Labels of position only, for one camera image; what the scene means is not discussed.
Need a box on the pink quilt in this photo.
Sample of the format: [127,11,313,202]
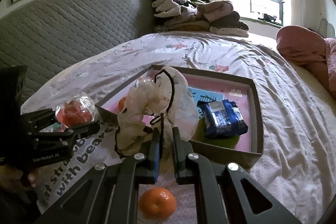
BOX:
[276,25,336,98]

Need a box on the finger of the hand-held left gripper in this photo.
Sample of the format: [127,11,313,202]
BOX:
[21,108,57,133]
[33,120,101,141]

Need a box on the printed bedsheet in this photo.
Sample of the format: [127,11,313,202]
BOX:
[21,31,336,224]

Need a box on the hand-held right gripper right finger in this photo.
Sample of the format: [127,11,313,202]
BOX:
[172,126,302,224]

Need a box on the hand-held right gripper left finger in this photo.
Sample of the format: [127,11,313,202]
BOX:
[34,127,162,224]

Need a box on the pile of folded clothes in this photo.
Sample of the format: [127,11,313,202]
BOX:
[148,0,250,38]

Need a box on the white drawstring bag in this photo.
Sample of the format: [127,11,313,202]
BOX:
[114,66,199,157]

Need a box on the plastic-wrapped red apple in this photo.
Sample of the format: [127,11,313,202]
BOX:
[42,95,95,133]

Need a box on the person's left hand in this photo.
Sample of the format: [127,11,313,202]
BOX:
[25,169,42,189]

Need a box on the blue snack packet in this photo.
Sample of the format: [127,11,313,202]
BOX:
[197,99,248,139]

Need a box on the dark cloth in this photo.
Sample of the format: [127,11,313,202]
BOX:
[262,13,279,23]

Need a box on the small white wrapped snack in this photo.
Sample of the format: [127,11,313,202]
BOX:
[135,76,155,88]

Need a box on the grey quilted headboard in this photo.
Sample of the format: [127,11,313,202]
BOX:
[0,0,158,106]

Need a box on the white scalloped furniture panel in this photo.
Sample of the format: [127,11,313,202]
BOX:
[318,18,336,39]

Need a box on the orange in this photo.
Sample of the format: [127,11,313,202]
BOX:
[118,97,129,112]
[138,187,177,220]

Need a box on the grey cardboard box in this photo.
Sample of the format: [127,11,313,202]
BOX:
[96,64,264,169]

